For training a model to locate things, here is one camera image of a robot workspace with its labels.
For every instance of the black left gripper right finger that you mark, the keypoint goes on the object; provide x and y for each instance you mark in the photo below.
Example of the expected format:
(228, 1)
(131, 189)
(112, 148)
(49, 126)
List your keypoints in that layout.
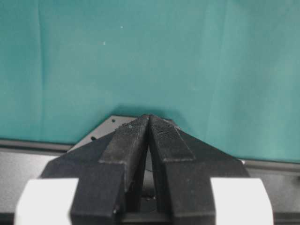
(182, 168)

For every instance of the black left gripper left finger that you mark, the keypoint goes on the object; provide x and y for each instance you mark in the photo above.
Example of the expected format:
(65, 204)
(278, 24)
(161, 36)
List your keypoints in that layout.
(110, 172)

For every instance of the green table cloth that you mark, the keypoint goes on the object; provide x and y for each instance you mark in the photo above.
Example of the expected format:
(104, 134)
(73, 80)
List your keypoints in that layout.
(226, 71)

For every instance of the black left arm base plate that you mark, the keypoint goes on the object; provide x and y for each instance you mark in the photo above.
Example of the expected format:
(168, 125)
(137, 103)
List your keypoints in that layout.
(104, 130)

